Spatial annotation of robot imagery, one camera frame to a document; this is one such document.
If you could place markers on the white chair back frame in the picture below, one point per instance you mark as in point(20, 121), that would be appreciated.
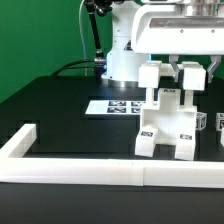
point(194, 75)

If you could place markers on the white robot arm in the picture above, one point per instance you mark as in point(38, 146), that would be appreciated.
point(122, 61)

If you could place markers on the white fiducial marker sheet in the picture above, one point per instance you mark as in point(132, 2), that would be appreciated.
point(114, 107)

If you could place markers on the white U-shaped obstacle fence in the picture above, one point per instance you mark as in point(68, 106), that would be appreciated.
point(16, 168)

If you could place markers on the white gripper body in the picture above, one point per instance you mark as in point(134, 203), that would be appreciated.
point(166, 29)

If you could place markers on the white tagged cube nut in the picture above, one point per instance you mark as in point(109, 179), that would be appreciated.
point(219, 121)
point(201, 121)

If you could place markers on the white chair seat part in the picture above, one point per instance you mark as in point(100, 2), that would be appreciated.
point(170, 121)

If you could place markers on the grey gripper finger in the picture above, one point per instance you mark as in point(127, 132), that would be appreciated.
point(173, 59)
point(215, 62)

